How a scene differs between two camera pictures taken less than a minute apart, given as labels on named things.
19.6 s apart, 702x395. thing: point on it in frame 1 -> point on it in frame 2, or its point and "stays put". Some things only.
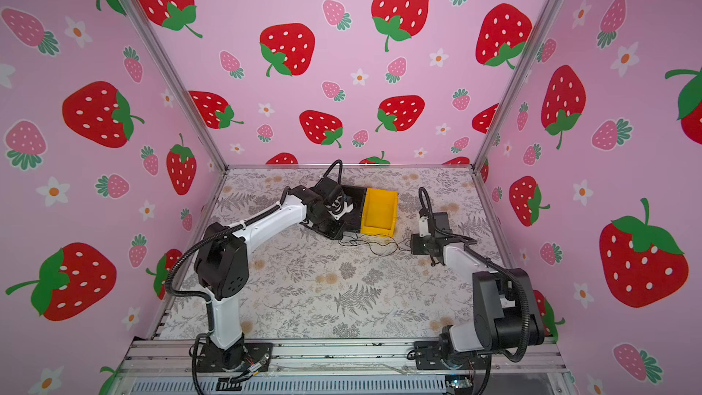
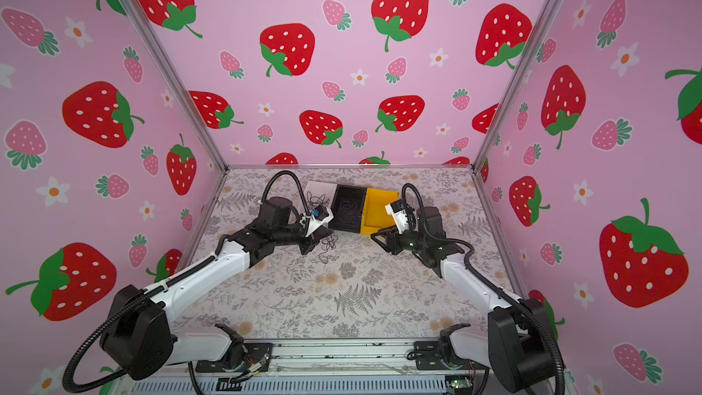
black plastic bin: x=356 y=195 stays put
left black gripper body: x=328 y=226 -> x=292 y=235
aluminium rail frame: x=341 y=367 stays put
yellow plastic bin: x=379 y=212 stays put
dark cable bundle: x=383 y=250 -> x=329 y=242
